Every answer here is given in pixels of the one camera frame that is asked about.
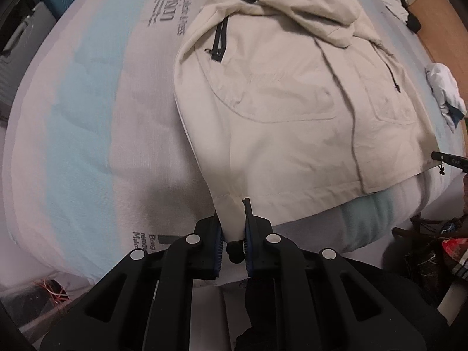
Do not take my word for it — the red patterned bag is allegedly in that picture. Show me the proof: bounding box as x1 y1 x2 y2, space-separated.
441 237 468 280

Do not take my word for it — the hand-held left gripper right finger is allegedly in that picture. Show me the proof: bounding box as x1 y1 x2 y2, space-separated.
242 197 428 351

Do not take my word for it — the cream and black hooded jacket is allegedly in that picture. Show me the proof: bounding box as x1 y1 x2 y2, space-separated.
173 0 445 264

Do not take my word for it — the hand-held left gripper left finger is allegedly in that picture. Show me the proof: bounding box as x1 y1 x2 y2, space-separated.
40 216 223 351

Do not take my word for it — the striped mattress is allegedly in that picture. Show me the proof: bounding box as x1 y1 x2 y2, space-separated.
0 0 466 288

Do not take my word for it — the white and blue garment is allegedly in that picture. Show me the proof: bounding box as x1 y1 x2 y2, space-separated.
425 63 467 133

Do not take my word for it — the orange cable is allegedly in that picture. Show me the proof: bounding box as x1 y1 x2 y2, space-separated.
32 277 71 306

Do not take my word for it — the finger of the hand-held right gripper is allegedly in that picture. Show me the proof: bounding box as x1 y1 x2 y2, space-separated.
431 150 468 173

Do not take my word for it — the silver suitcase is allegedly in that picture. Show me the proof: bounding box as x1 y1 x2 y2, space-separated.
0 3 56 119

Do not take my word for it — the wooden headboard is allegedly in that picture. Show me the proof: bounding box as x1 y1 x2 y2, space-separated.
415 0 468 81

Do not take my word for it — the white and black garment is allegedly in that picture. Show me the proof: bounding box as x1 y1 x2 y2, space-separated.
382 0 422 33

